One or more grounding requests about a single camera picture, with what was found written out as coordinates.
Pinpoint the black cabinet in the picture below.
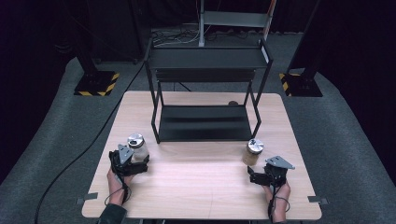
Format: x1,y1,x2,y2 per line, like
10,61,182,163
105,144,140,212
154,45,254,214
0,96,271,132
87,0,150,64

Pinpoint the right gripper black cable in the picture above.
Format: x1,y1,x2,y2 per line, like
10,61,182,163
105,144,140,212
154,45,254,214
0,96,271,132
267,183,291,224

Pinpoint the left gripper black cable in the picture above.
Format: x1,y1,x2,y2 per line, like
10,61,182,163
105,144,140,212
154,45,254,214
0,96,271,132
104,161,133,206

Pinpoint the grey metal frame stand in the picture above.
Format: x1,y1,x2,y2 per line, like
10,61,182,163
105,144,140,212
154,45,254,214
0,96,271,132
198,0,276,48

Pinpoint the brown powder jar metal lid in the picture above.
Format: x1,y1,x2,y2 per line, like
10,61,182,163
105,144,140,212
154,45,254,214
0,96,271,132
242,138,265,167

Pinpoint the person's right hand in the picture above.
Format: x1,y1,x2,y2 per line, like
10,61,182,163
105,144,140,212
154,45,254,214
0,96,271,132
262,181,292,224

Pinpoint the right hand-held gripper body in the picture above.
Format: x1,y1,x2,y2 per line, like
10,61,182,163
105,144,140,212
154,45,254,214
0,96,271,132
262,155,296,189

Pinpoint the long black floor cable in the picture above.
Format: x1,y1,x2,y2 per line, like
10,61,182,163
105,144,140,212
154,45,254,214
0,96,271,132
34,62,148,224

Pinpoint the black metal two-tier rack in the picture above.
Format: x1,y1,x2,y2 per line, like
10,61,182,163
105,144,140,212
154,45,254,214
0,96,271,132
143,36,275,145

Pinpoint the black stand hazard-taped base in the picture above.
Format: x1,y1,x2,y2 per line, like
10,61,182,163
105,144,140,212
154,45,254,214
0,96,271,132
278,0,323,98
74,46,120,97

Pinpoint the grey table edge bracket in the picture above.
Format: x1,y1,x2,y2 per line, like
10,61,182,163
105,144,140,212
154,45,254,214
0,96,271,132
76,191,99,205
307,195,330,205

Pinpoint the tangle of floor cables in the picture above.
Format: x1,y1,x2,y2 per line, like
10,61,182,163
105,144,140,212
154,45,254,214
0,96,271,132
151,27,200,48

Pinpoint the person's left hand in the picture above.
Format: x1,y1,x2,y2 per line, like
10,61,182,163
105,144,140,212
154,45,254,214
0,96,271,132
106,168,134,206

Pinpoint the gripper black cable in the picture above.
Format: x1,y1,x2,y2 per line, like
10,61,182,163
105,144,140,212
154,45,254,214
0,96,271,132
104,161,133,206
267,183,291,224

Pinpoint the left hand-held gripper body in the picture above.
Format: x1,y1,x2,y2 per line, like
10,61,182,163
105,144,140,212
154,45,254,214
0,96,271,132
108,143,135,177

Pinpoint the white powder jar metal lid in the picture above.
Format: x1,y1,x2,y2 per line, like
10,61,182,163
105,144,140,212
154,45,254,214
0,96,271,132
126,133,150,164

